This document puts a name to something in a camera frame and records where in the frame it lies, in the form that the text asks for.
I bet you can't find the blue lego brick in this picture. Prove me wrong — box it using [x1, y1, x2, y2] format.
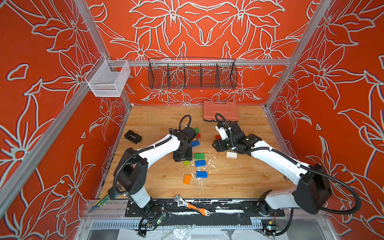
[196, 171, 208, 179]
[191, 140, 200, 148]
[195, 160, 207, 168]

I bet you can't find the orange handled adjustable wrench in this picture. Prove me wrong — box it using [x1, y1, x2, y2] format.
[174, 195, 211, 217]

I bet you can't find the salmon red tool case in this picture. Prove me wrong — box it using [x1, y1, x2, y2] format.
[203, 101, 239, 122]

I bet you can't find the orange lego brick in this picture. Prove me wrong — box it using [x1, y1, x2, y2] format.
[183, 175, 192, 185]

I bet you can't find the clear plastic wall bin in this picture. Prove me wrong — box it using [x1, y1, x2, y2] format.
[85, 56, 131, 97]

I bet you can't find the white lego brick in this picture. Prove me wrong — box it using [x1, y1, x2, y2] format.
[226, 152, 238, 159]

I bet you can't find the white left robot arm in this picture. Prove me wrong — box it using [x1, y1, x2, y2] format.
[109, 127, 197, 209]

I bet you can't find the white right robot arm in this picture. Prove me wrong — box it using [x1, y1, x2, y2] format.
[213, 122, 332, 216]

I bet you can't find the black wire wall basket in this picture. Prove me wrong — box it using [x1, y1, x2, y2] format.
[148, 57, 238, 90]

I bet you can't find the blue lego brick back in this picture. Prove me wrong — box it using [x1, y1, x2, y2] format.
[191, 140, 200, 148]

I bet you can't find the hex key set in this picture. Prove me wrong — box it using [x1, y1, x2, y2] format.
[89, 188, 120, 213]

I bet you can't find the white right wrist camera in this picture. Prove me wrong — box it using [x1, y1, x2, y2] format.
[215, 125, 231, 141]

